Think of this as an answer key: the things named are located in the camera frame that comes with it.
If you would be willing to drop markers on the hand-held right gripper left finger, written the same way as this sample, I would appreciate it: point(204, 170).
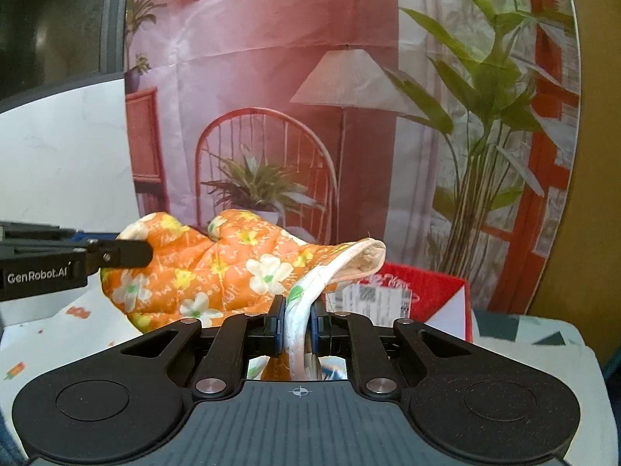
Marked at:
point(278, 323)

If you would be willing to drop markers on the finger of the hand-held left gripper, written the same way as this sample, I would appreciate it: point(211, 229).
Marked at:
point(127, 254)
point(92, 234)

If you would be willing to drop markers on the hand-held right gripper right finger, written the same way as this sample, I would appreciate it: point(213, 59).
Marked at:
point(316, 325)

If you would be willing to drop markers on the orange floral oven mitt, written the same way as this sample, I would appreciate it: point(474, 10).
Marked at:
point(218, 262)

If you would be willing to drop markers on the red cardboard box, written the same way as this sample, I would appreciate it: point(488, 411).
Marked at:
point(436, 286)

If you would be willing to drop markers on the dark window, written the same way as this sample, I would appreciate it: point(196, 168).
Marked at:
point(53, 19)

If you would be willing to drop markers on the geometric patterned tablecloth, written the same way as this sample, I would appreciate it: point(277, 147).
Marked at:
point(533, 344)

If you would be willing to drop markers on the wall poster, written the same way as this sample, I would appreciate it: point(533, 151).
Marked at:
point(291, 34)

